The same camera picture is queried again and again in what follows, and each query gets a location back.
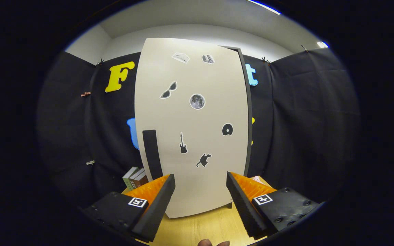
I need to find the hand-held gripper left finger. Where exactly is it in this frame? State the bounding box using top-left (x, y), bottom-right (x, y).
top-left (81, 174), bottom-right (176, 243)

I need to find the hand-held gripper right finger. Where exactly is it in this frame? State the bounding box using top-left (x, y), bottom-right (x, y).
top-left (226, 172), bottom-right (322, 240)

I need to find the beige cabinet door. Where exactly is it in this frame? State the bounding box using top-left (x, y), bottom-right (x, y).
top-left (134, 38), bottom-right (249, 218)

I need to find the black door handle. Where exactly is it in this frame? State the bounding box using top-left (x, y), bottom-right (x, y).
top-left (142, 129), bottom-right (164, 181)

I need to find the green book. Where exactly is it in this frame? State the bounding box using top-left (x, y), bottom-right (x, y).
top-left (122, 167), bottom-right (139, 190)

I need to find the dark grey cabinet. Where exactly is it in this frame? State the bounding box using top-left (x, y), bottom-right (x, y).
top-left (222, 45), bottom-right (254, 209)

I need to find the black backdrop cloth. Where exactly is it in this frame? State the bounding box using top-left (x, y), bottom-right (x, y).
top-left (36, 48), bottom-right (360, 205)

